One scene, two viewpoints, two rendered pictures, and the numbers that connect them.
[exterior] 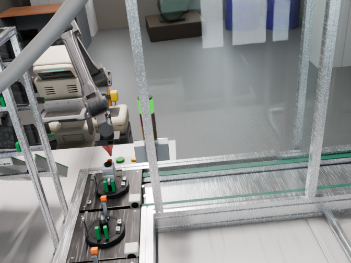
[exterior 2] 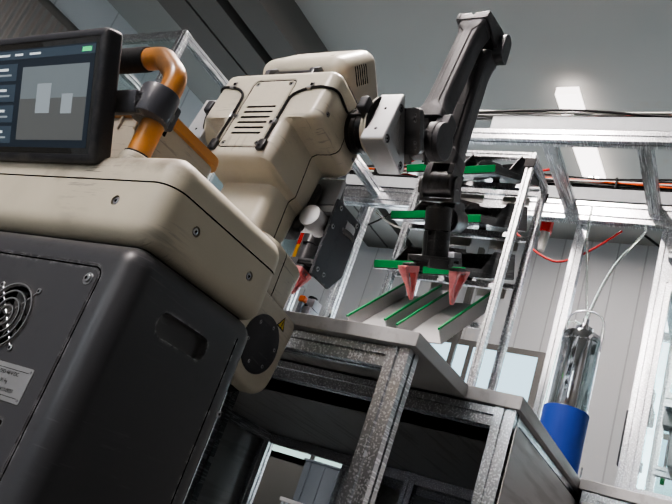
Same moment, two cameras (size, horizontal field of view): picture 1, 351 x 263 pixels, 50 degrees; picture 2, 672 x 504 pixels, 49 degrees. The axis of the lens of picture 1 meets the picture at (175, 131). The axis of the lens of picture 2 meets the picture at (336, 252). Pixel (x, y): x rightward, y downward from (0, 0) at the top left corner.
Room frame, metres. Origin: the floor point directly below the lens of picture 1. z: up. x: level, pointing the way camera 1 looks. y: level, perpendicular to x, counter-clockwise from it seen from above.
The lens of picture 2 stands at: (2.99, 1.47, 0.45)
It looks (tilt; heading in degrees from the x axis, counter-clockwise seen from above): 21 degrees up; 214
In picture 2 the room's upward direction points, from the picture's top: 20 degrees clockwise
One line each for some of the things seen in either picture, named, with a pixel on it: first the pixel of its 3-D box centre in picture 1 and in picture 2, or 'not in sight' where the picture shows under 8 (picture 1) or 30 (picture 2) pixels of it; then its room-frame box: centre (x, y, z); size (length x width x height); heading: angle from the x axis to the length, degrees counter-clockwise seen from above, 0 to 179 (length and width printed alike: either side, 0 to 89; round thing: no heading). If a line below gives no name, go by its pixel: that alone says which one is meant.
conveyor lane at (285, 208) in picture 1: (186, 195); not in sight; (1.22, -0.02, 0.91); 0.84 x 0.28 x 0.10; 90
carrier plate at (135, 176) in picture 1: (113, 190); not in sight; (1.24, 0.28, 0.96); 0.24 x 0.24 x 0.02; 0
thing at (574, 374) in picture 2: not in sight; (577, 359); (0.44, 0.87, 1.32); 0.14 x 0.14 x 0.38
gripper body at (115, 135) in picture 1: (106, 132); (305, 257); (1.36, 0.28, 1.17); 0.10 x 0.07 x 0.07; 91
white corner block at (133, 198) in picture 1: (135, 201); not in sight; (1.15, 0.18, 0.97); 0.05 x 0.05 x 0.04; 0
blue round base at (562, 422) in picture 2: not in sight; (557, 448); (0.44, 0.87, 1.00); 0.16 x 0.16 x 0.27
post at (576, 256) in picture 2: not in sight; (560, 323); (0.15, 0.71, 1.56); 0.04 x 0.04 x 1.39; 0
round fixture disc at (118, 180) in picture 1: (112, 186); not in sight; (1.24, 0.28, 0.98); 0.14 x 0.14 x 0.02
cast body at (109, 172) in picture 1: (108, 171); (311, 309); (1.23, 0.28, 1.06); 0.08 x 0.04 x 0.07; 1
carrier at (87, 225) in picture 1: (103, 224); not in sight; (0.99, 0.28, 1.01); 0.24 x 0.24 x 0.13; 0
